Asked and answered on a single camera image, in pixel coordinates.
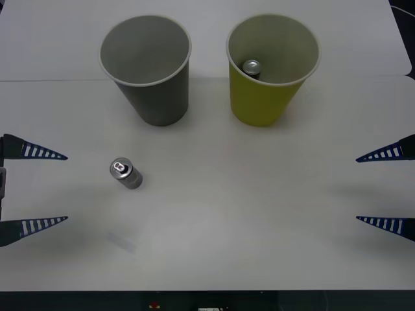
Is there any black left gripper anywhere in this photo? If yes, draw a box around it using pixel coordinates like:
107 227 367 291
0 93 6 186
0 133 69 248

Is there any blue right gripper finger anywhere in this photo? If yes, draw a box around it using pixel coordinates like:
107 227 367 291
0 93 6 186
355 215 415 242
355 133 415 163

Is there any grey drink can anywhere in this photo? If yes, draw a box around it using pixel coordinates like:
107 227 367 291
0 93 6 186
109 157 144 190

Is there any black robot torso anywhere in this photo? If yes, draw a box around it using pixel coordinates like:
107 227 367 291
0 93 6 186
0 290 415 311

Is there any yellow-green plastic waste bin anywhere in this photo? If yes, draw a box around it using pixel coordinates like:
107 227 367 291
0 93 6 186
226 12 322 127

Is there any grey plastic waste bin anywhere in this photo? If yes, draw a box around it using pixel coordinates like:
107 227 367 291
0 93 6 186
99 16 192 127

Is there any dark can with silver top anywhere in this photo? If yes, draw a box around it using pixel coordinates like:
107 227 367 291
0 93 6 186
242 59 262 80

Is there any white cable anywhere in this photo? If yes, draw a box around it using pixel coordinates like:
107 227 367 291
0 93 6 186
390 4 415 16

